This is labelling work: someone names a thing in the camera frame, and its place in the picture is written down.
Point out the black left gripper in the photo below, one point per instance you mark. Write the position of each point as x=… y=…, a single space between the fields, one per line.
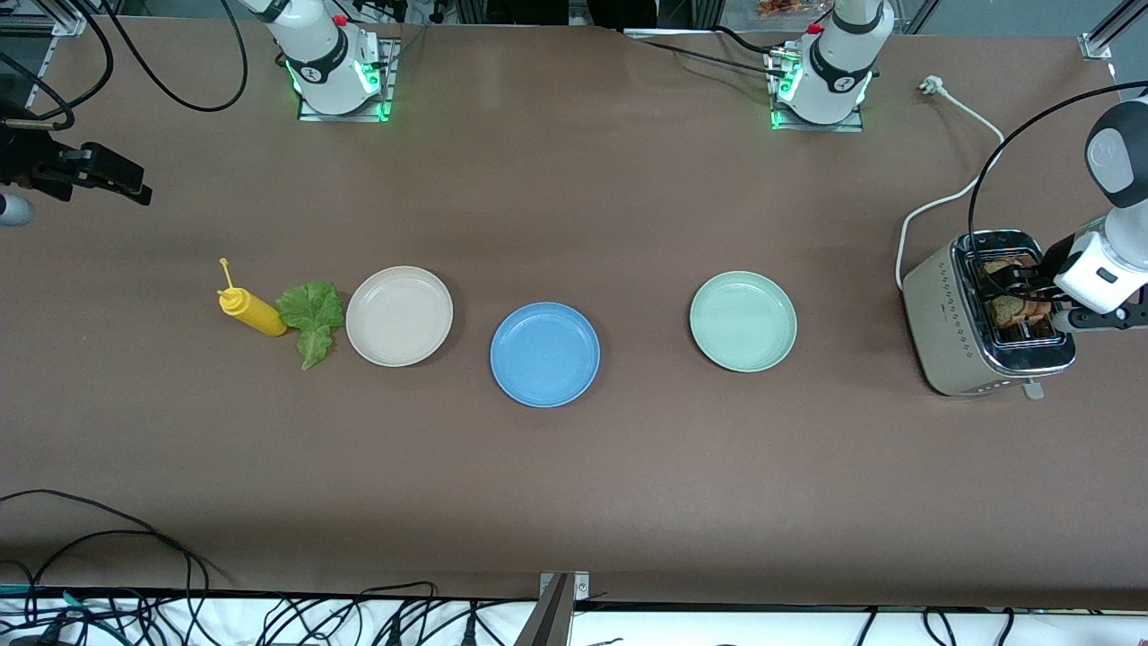
x=1047 y=266

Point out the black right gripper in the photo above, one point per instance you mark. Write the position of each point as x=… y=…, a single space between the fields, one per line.
x=27 y=161

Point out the yellow mustard squeeze bottle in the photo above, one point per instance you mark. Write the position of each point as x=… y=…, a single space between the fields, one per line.
x=260 y=314

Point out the green lettuce leaf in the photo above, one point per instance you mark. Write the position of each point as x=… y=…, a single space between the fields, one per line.
x=309 y=309

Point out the pale green round plate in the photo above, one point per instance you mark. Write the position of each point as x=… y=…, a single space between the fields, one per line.
x=743 y=321

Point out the beige round plate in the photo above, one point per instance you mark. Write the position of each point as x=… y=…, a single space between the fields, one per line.
x=399 y=316

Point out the blue round plate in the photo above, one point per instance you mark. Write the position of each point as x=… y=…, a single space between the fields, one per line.
x=545 y=354

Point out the silver beige toaster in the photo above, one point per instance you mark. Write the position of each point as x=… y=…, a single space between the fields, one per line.
x=942 y=314

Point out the orange snack package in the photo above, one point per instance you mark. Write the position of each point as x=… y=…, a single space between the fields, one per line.
x=789 y=7

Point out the grey metal beam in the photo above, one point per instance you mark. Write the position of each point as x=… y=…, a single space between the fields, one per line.
x=547 y=624

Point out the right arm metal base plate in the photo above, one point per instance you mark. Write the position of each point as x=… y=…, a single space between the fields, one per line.
x=345 y=117

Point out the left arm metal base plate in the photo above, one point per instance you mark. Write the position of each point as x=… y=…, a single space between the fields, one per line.
x=816 y=127

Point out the silver metal bracket plate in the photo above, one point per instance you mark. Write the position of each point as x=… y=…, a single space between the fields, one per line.
x=578 y=585

